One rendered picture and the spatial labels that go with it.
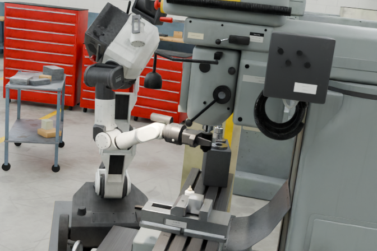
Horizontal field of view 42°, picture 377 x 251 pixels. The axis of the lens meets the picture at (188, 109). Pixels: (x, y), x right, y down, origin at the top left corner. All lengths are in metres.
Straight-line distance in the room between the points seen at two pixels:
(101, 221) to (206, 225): 0.91
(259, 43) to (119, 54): 0.70
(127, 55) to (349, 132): 1.02
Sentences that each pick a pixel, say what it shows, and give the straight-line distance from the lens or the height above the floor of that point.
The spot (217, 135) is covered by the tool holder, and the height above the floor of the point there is 1.13.
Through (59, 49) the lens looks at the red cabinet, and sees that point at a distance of 7.16.
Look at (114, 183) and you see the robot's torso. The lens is 2.83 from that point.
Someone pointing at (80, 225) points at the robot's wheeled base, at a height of 0.58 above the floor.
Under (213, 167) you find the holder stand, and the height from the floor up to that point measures 1.00.
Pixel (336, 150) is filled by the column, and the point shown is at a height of 1.32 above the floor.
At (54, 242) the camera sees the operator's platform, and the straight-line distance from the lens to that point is 2.91.
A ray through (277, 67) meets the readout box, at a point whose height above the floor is 1.62.
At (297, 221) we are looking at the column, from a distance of 1.95.
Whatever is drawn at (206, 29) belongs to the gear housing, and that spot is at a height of 1.69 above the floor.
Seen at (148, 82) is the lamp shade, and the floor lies 1.46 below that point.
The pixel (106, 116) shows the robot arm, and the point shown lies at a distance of 2.22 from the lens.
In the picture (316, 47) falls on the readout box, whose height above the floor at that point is 1.69.
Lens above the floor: 1.81
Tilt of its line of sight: 13 degrees down
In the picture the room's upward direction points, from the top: 6 degrees clockwise
